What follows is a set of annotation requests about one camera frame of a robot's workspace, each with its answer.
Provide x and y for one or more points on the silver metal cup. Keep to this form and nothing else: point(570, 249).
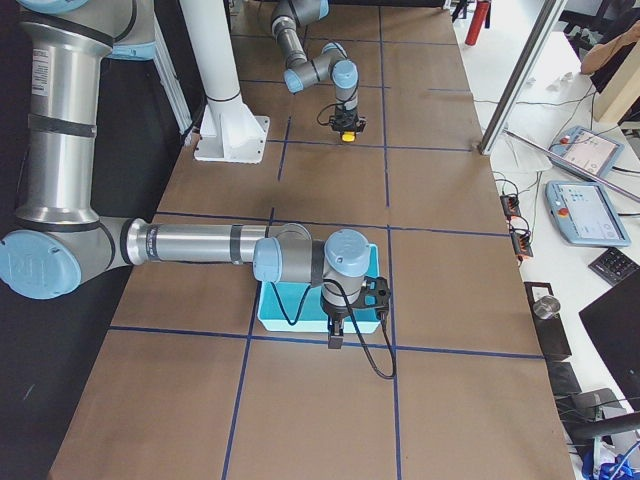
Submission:
point(546, 307)

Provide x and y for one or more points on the lower teach pendant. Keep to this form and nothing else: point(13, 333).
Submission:
point(584, 215)

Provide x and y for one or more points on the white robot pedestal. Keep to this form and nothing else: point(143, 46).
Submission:
point(229, 131)

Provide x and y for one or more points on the orange black connector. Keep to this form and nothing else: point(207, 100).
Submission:
point(521, 242)
point(510, 205)

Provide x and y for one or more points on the teach pendant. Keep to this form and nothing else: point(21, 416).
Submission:
point(588, 150)
point(584, 215)

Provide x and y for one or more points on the black laptop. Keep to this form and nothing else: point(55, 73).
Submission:
point(612, 323)

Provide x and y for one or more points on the aluminium frame post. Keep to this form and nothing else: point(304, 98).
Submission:
point(542, 28)

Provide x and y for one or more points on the seated person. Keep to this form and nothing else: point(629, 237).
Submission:
point(604, 59)

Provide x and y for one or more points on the upper orange black connector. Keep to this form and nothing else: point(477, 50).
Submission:
point(510, 205)

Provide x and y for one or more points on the lower orange black connector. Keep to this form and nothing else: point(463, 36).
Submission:
point(521, 242)

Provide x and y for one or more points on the black box under cup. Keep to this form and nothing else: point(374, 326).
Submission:
point(551, 335)

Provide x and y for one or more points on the upper teach pendant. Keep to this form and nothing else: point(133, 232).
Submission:
point(588, 150)

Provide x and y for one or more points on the red fire extinguisher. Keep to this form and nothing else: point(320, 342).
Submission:
point(480, 20)

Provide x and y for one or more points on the black keyboard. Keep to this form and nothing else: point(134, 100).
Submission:
point(613, 266)

